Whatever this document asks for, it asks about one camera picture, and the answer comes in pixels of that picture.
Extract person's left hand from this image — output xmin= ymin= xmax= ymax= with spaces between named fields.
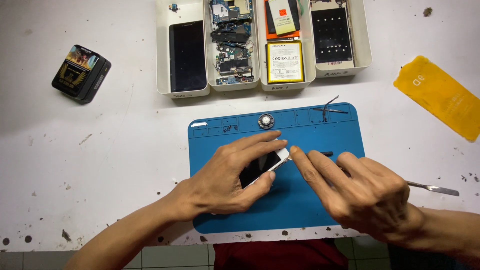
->
xmin=173 ymin=130 xmax=289 ymax=223

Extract person's right hand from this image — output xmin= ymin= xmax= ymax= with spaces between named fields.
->
xmin=289 ymin=145 xmax=425 ymax=245

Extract white smartphone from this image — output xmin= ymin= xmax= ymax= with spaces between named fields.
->
xmin=239 ymin=139 xmax=290 ymax=189

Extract metal spudger tool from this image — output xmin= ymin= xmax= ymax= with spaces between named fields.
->
xmin=339 ymin=167 xmax=460 ymax=197

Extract blue silicone repair mat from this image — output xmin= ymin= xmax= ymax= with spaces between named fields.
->
xmin=187 ymin=102 xmax=366 ymax=235

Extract round metal speaker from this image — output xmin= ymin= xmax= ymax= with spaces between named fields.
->
xmin=257 ymin=113 xmax=275 ymax=130

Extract metal tweezers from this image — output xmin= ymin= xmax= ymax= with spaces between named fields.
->
xmin=312 ymin=107 xmax=349 ymax=115

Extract person's red garment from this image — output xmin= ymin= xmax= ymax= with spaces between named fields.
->
xmin=212 ymin=238 xmax=350 ymax=270

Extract white tray with boards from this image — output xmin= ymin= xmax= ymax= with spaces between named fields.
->
xmin=204 ymin=0 xmax=261 ymax=92

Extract small blue charging board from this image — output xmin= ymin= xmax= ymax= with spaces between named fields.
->
xmin=216 ymin=74 xmax=255 ymax=86

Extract phone motherboard with metal shields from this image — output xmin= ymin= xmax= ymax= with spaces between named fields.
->
xmin=215 ymin=43 xmax=254 ymax=76

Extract yellow screen protector packet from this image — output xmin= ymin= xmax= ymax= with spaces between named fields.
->
xmin=393 ymin=55 xmax=480 ymax=143

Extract black phone screen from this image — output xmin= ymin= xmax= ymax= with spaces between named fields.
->
xmin=169 ymin=20 xmax=208 ymax=93

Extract white yellow-edged phone battery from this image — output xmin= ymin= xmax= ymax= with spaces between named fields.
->
xmin=266 ymin=40 xmax=305 ymax=84

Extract white tray with screen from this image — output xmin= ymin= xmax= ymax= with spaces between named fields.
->
xmin=155 ymin=0 xmax=211 ymax=99

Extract black plastic phone part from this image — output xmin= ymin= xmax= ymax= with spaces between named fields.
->
xmin=210 ymin=23 xmax=251 ymax=44

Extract white tray with batteries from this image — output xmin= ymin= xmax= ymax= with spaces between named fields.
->
xmin=256 ymin=0 xmax=317 ymax=92

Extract orange and black phone battery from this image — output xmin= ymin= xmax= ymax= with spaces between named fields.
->
xmin=264 ymin=0 xmax=301 ymax=41

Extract blue phone motherboard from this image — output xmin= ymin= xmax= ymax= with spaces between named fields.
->
xmin=209 ymin=0 xmax=253 ymax=24

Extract black and gold tin box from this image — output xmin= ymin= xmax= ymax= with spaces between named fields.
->
xmin=51 ymin=44 xmax=112 ymax=104

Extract pale yellow labelled packet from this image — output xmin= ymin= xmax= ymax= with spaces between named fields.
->
xmin=268 ymin=0 xmax=297 ymax=37

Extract black flex cable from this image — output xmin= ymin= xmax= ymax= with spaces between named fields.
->
xmin=321 ymin=95 xmax=340 ymax=123

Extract white tray with frame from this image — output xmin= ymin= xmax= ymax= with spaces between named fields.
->
xmin=310 ymin=0 xmax=373 ymax=79

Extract phone frame with black plate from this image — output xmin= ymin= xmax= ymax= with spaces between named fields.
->
xmin=310 ymin=0 xmax=355 ymax=65

